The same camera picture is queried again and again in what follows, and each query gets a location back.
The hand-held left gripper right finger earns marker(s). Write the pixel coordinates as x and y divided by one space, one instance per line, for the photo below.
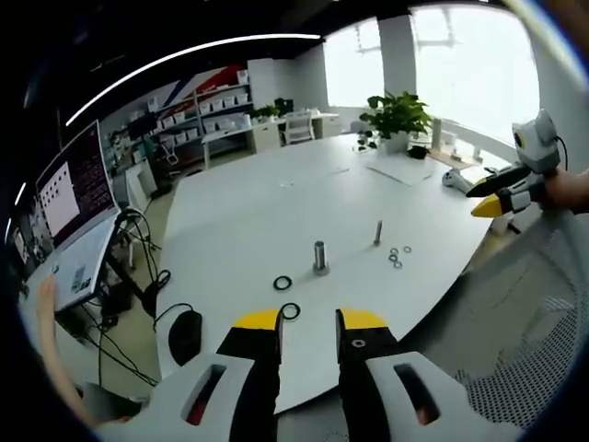
368 368

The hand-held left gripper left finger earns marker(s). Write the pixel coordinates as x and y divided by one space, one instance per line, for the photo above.
239 368

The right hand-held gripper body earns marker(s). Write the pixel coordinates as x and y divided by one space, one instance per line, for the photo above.
538 143

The thin metal threaded stud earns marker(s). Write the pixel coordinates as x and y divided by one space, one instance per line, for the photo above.
377 232

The thick metal threaded stud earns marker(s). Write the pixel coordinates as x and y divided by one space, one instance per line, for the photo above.
319 258

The person's right hand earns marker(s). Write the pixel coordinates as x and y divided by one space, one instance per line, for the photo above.
568 191

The white handheld controller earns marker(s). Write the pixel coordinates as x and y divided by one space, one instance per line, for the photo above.
453 178

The black computer mouse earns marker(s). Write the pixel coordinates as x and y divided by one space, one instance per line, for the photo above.
185 338

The small black box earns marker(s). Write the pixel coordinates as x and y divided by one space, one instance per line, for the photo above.
417 152

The white paper sheet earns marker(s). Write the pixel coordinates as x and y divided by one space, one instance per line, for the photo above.
402 171

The grey mesh chair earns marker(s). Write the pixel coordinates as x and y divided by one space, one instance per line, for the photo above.
520 313

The green potted plant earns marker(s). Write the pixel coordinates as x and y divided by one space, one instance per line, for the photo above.
398 115

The white slatted chair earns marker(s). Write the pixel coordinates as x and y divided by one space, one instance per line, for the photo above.
298 129

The black and white office chair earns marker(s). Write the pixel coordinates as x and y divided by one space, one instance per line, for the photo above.
169 159

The white laptop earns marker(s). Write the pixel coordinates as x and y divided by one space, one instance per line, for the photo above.
78 198

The white desk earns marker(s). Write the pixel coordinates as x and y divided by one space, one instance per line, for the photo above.
239 133

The shelf of white bins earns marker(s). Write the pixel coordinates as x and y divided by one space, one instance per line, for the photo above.
207 108

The ceiling light strip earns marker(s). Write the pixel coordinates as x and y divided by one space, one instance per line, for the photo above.
184 57

